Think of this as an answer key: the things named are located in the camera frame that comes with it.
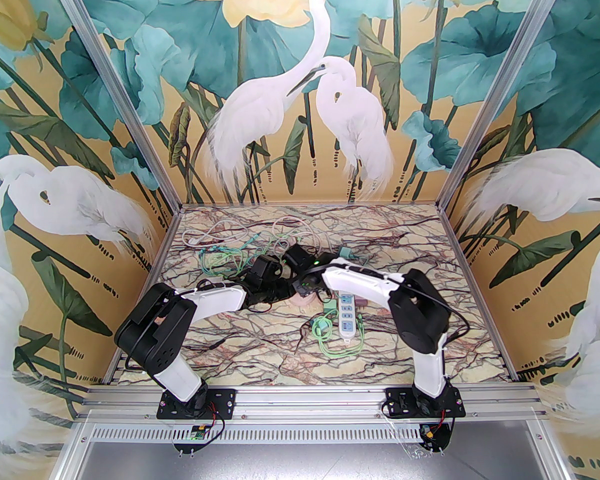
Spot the white power strip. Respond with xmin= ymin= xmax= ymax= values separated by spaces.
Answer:
xmin=336 ymin=293 xmax=358 ymax=341

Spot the perforated metal strip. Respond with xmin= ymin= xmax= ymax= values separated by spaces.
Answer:
xmin=87 ymin=422 xmax=533 ymax=444

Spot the grey metal sheet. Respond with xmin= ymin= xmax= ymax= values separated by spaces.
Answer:
xmin=55 ymin=442 xmax=556 ymax=480

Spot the teal tangled cable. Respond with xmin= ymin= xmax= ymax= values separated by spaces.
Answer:
xmin=199 ymin=234 xmax=262 ymax=278

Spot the light green coiled cable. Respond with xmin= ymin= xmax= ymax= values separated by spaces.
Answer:
xmin=310 ymin=313 xmax=366 ymax=359

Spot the aluminium table end rail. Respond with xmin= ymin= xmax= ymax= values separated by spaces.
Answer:
xmin=179 ymin=202 xmax=443 ymax=210

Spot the thin white looped cable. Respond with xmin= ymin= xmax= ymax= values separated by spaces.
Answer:
xmin=181 ymin=219 xmax=243 ymax=248

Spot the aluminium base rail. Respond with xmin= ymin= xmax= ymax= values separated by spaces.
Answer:
xmin=77 ymin=385 xmax=553 ymax=421

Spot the aluminium table side rail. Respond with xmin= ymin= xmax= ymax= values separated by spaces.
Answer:
xmin=439 ymin=207 xmax=512 ymax=384
xmin=102 ymin=207 xmax=183 ymax=386

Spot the black bracket yellow connector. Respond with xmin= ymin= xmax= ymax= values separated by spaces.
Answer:
xmin=419 ymin=422 xmax=452 ymax=454

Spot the aluminium frame post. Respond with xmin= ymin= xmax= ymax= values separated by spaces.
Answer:
xmin=436 ymin=0 xmax=576 ymax=214
xmin=47 ymin=0 xmax=183 ymax=211

